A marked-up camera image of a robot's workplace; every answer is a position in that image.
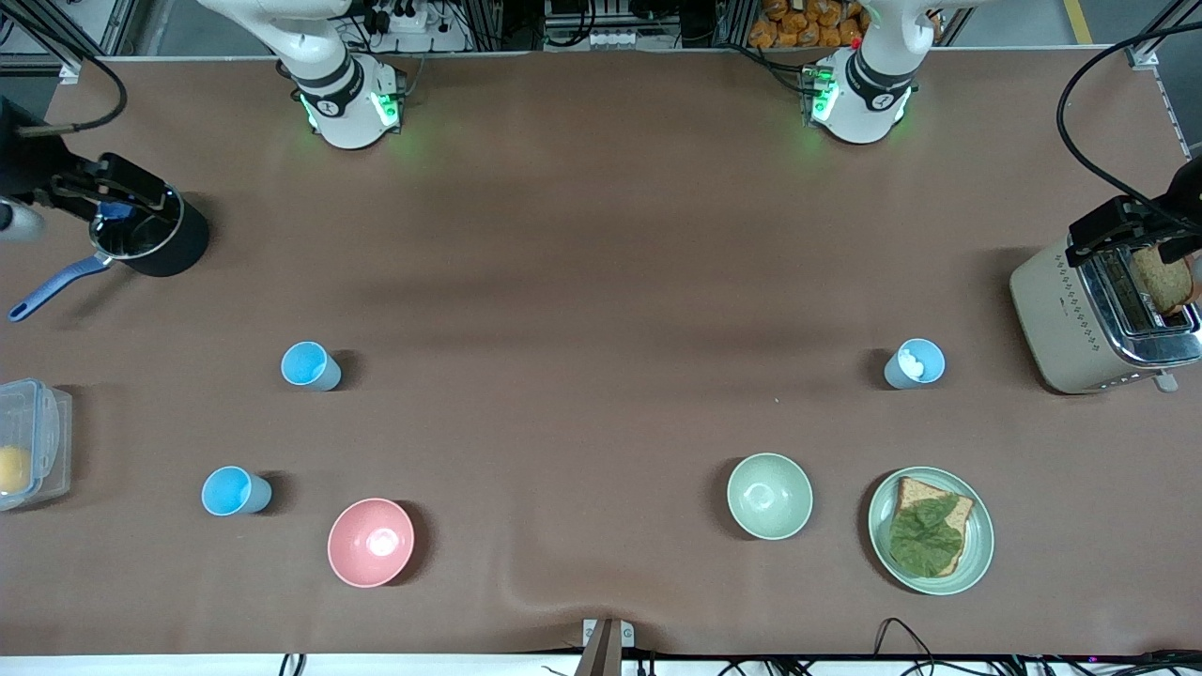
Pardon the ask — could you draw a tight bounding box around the blue cup with white filling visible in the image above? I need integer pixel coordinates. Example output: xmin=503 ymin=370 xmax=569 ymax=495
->
xmin=884 ymin=338 xmax=947 ymax=391

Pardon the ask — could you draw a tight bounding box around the plain blue cup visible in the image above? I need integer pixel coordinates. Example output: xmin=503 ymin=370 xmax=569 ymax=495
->
xmin=201 ymin=466 xmax=273 ymax=517
xmin=281 ymin=341 xmax=343 ymax=392

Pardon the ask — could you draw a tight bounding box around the bare brown bread slice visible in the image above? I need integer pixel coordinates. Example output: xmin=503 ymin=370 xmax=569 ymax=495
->
xmin=1129 ymin=244 xmax=1198 ymax=317

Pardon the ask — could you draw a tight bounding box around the beige and chrome toaster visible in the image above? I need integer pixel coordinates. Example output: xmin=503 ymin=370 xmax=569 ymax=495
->
xmin=1009 ymin=221 xmax=1202 ymax=395

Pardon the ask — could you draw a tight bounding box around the clear plastic lidded container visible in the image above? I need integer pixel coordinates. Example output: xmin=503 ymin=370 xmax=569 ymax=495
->
xmin=0 ymin=378 xmax=74 ymax=513

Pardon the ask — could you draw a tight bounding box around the yellow food piece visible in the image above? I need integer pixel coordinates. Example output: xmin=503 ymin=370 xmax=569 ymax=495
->
xmin=0 ymin=445 xmax=33 ymax=495

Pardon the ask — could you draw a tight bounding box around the white power strip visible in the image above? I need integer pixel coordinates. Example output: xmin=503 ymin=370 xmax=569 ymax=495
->
xmin=368 ymin=0 xmax=431 ymax=35

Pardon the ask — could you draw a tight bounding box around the brown bread slice with leaf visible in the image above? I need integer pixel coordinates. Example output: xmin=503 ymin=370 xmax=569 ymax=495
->
xmin=892 ymin=476 xmax=976 ymax=577

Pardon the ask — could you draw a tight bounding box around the pale green plate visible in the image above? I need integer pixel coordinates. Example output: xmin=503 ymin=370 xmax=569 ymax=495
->
xmin=867 ymin=466 xmax=995 ymax=596

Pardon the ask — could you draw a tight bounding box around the bag of orange bread rolls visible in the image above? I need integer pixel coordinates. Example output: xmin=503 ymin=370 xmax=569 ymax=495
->
xmin=748 ymin=0 xmax=867 ymax=50

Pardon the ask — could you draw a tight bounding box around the green lettuce leaf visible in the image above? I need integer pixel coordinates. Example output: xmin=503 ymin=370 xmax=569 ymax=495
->
xmin=888 ymin=496 xmax=965 ymax=578

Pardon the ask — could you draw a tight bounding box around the pink bowl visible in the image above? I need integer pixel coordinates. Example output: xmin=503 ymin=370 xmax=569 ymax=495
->
xmin=327 ymin=498 xmax=416 ymax=590

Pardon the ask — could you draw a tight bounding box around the pale green bowl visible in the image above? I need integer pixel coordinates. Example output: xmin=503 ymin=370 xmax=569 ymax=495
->
xmin=726 ymin=453 xmax=814 ymax=542

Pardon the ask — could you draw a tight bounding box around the black pot with blue handle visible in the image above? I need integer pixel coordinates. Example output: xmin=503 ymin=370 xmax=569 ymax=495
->
xmin=8 ymin=184 xmax=210 ymax=324

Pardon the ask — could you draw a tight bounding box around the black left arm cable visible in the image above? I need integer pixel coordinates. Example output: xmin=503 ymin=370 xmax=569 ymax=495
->
xmin=1056 ymin=21 xmax=1202 ymax=209

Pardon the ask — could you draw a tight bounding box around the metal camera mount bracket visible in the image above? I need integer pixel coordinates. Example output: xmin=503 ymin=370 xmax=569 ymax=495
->
xmin=575 ymin=618 xmax=636 ymax=676

